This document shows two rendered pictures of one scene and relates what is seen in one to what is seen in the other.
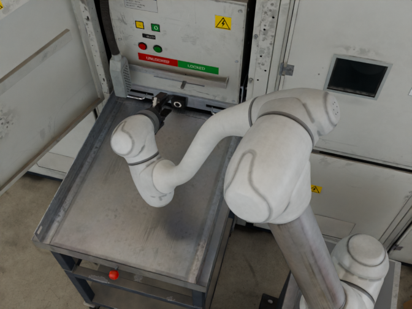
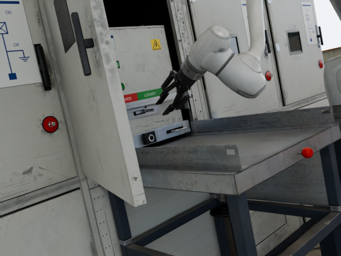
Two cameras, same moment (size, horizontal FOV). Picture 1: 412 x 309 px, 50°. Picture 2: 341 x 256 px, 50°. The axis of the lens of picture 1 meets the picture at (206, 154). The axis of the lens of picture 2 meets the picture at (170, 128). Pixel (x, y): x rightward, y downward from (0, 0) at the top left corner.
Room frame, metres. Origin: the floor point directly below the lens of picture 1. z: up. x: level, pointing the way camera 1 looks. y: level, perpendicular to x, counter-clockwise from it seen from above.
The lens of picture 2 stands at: (0.27, 1.41, 1.08)
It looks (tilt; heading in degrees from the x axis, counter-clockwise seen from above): 6 degrees down; 303
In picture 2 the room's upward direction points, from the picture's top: 12 degrees counter-clockwise
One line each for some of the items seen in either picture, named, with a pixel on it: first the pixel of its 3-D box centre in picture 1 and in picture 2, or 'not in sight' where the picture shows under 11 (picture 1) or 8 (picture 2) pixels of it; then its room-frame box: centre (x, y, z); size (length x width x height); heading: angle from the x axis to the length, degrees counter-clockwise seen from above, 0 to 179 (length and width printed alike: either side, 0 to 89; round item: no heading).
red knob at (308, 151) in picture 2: (114, 272); (304, 152); (0.55, 0.30, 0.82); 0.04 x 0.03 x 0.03; 165
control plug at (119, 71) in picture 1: (121, 74); not in sight; (1.25, 0.33, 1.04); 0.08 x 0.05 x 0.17; 165
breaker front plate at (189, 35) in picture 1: (176, 51); (134, 82); (1.26, 0.11, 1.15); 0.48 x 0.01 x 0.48; 75
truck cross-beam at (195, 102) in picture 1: (181, 95); (144, 138); (1.28, 0.10, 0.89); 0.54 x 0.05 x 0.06; 75
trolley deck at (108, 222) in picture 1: (151, 183); (213, 153); (0.90, 0.21, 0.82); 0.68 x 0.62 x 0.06; 165
